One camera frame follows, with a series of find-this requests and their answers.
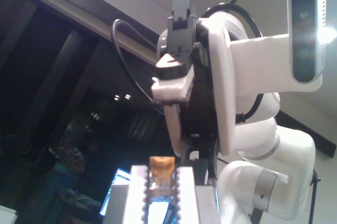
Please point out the open laptop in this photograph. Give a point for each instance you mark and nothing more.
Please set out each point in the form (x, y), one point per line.
(118, 181)

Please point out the potted flower arrangement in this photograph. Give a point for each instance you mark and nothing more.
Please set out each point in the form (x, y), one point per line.
(71, 160)

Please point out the camera bar with white bracket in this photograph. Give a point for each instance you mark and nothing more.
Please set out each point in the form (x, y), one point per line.
(305, 37)

